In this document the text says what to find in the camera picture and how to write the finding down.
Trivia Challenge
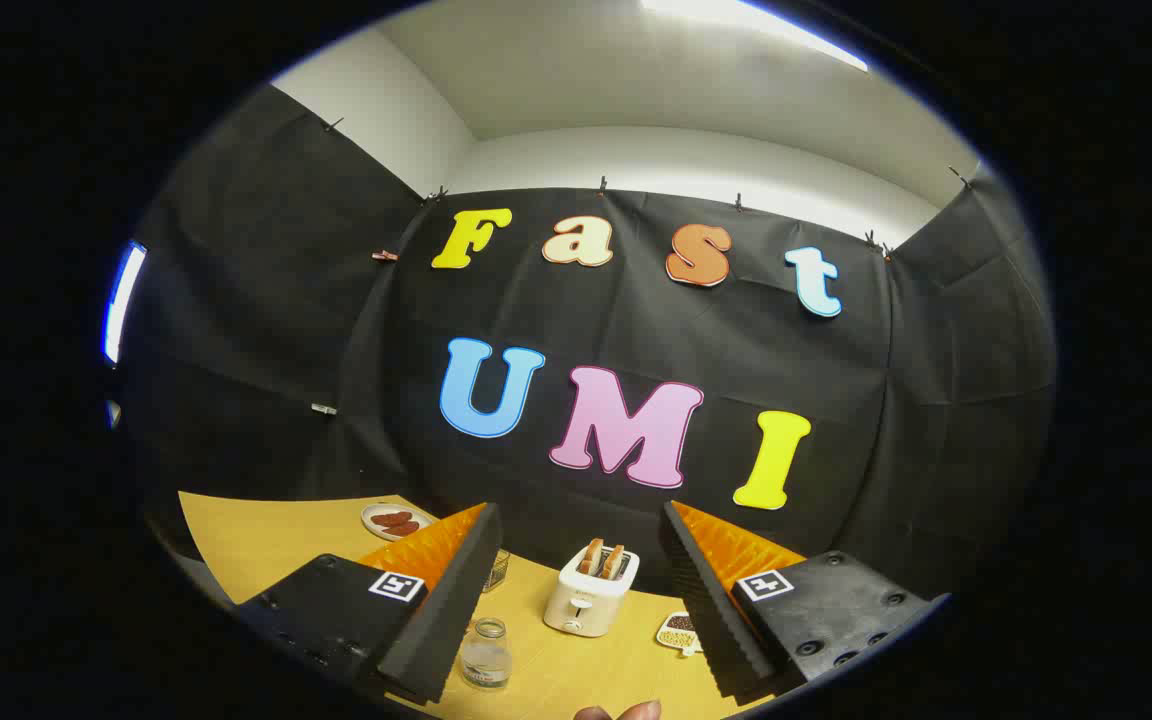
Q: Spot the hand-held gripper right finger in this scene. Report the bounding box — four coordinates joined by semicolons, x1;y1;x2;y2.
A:
659;500;953;704

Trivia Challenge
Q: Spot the white divided seasoning dish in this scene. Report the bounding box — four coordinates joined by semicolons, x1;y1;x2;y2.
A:
656;611;703;657

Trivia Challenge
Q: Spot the small white oval plate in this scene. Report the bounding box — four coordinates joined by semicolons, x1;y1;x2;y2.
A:
361;502;434;542

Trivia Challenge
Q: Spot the clear plastic juice bottle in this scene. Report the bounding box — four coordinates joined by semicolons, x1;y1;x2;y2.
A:
460;617;514;691

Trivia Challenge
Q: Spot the cream toaster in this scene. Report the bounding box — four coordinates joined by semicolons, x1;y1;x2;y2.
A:
543;545;640;638

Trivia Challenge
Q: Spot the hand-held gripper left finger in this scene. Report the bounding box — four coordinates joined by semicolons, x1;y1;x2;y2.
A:
234;502;504;706

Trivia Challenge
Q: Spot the black backdrop cloth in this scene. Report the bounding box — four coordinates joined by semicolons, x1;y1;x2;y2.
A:
121;85;1057;601

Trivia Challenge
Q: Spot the bright monitor screen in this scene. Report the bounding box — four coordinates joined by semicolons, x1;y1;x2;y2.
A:
102;240;148;366

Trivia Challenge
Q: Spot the wooden table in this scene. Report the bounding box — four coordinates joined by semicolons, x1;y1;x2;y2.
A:
179;492;787;720

